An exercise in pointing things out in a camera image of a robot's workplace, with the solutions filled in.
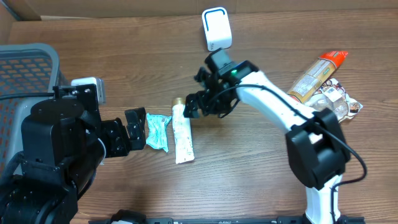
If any mint green wipes pack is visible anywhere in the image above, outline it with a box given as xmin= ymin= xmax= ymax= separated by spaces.
xmin=146 ymin=113 xmax=172 ymax=153

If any white bottle gold cap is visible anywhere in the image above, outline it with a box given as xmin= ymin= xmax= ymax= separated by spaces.
xmin=172 ymin=98 xmax=195 ymax=164

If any orange spaghetti pasta package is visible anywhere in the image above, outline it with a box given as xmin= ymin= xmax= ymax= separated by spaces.
xmin=287 ymin=51 xmax=348 ymax=103

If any beige snack bag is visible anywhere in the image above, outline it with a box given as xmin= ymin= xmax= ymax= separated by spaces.
xmin=305 ymin=78 xmax=363 ymax=122

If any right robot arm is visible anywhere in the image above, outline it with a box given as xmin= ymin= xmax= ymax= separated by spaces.
xmin=183 ymin=49 xmax=350 ymax=223

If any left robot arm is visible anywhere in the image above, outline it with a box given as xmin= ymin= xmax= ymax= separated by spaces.
xmin=1 ymin=84 xmax=146 ymax=224

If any white barcode scanner stand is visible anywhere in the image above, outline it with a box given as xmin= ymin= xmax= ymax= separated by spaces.
xmin=201 ymin=7 xmax=233 ymax=52

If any grey plastic mesh basket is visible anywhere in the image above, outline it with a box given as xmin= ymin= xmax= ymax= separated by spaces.
xmin=1 ymin=43 xmax=69 ymax=170

